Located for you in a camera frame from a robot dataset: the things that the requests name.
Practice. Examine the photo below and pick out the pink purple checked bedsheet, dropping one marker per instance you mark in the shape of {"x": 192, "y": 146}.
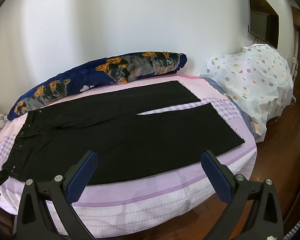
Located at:
{"x": 124, "y": 208}

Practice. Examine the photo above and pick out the navy blue cat-print pillow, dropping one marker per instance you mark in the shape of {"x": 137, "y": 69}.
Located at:
{"x": 101, "y": 72}

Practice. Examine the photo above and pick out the black denim pants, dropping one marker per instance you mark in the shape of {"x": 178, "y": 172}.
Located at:
{"x": 136, "y": 133}

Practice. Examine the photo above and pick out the wall-mounted black television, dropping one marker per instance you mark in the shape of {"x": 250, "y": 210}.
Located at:
{"x": 263, "y": 22}

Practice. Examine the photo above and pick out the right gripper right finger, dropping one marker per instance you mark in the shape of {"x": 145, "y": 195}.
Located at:
{"x": 265, "y": 217}

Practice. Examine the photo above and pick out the white patterned cover cloth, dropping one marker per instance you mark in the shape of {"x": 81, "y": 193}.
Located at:
{"x": 258, "y": 80}

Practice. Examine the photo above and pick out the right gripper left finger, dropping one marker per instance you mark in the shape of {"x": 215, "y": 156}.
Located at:
{"x": 34, "y": 219}

